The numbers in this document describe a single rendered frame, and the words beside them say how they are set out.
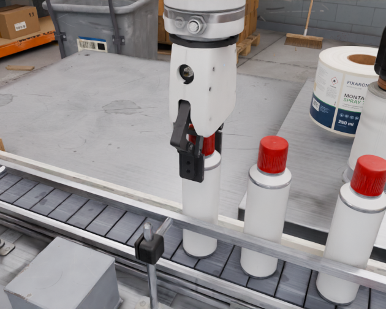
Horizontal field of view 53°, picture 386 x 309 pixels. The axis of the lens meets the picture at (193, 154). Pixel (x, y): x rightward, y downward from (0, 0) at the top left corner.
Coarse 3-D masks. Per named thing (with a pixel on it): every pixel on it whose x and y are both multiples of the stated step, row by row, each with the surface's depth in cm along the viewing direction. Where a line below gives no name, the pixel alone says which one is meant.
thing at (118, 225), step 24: (0, 192) 69; (24, 192) 69; (48, 192) 69; (48, 216) 64; (72, 216) 64; (96, 216) 64; (120, 216) 64; (144, 216) 64; (120, 240) 59; (168, 240) 59; (192, 264) 55; (216, 264) 55; (288, 264) 55; (264, 288) 52; (288, 288) 52; (312, 288) 52; (360, 288) 52
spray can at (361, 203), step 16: (368, 160) 41; (384, 160) 41; (352, 176) 42; (368, 176) 40; (384, 176) 40; (352, 192) 42; (368, 192) 41; (336, 208) 44; (352, 208) 42; (368, 208) 41; (384, 208) 41; (336, 224) 45; (352, 224) 43; (368, 224) 42; (336, 240) 45; (352, 240) 44; (368, 240) 43; (336, 256) 46; (352, 256) 45; (368, 256) 45; (320, 272) 50; (320, 288) 50; (336, 288) 48; (352, 288) 48; (336, 304) 49
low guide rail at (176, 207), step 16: (16, 160) 72; (32, 160) 72; (64, 176) 69; (80, 176) 68; (112, 192) 65; (128, 192) 64; (176, 208) 61; (224, 224) 58; (240, 224) 57; (288, 240) 55; (304, 240) 54; (320, 256) 53; (384, 272) 50
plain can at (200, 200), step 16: (208, 144) 47; (208, 160) 48; (208, 176) 48; (192, 192) 50; (208, 192) 50; (192, 208) 51; (208, 208) 51; (192, 240) 55; (208, 240) 55; (192, 256) 56; (208, 256) 56
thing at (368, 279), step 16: (0, 160) 63; (32, 176) 60; (48, 176) 60; (80, 192) 57; (96, 192) 56; (128, 208) 54; (144, 208) 53; (160, 208) 53; (176, 224) 52; (192, 224) 51; (208, 224) 50; (224, 240) 50; (240, 240) 48; (256, 240) 48; (272, 256) 47; (288, 256) 46; (304, 256) 46; (336, 272) 44; (352, 272) 44; (368, 272) 44; (384, 288) 43
